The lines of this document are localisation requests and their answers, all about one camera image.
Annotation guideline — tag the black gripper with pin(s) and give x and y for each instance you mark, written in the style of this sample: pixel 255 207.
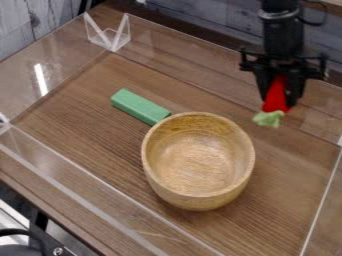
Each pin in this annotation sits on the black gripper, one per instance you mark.
pixel 299 67

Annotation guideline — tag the red plush strawberry toy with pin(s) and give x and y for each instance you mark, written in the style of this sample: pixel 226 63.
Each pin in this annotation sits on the red plush strawberry toy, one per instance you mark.
pixel 274 107

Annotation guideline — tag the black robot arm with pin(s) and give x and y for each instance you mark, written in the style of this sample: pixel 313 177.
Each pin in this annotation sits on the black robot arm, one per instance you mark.
pixel 283 23

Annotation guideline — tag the wooden bowl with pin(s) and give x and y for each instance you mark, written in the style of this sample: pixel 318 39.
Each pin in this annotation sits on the wooden bowl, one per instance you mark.
pixel 198 159

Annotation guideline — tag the green rectangular block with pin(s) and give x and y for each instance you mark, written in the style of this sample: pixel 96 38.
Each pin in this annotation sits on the green rectangular block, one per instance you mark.
pixel 139 107

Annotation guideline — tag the clear acrylic tray enclosure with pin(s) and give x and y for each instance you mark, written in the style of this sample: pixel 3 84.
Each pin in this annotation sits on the clear acrylic tray enclosure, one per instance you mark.
pixel 131 144

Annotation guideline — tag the black metal bracket with bolt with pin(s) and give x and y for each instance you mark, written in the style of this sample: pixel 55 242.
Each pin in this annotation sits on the black metal bracket with bolt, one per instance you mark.
pixel 49 245

